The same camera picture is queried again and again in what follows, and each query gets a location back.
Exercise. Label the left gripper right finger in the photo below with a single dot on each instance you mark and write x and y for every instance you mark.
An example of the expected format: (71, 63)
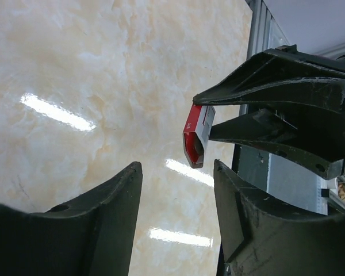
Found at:
(262, 235)

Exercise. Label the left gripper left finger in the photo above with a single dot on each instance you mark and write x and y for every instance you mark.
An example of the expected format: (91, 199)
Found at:
(91, 234)

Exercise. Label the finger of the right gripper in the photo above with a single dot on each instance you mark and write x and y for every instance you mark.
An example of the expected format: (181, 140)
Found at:
(279, 76)
(319, 149)

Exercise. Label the red staple box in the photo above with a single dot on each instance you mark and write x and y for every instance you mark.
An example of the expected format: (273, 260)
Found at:
(196, 134)

